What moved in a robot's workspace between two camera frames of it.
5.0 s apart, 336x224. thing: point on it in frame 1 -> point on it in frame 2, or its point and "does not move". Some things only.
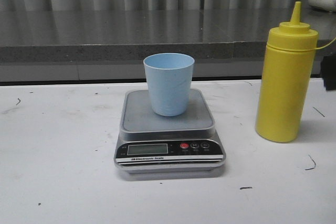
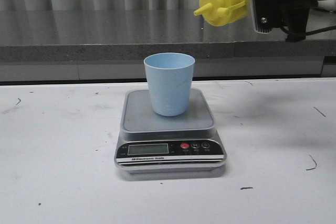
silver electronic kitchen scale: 149,143 does not move
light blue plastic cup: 169,75 does not move
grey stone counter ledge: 130,35 does not move
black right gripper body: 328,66 -> 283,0
